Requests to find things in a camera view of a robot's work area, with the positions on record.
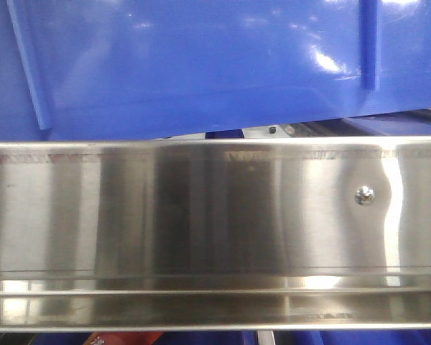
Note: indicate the blue plastic bin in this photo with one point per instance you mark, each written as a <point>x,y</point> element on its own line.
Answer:
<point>91,70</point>

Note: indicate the stainless steel rail panel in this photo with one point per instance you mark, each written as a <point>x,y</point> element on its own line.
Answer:
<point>215,234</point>

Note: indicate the silver rail screw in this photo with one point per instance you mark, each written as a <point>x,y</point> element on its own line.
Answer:
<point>364,195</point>

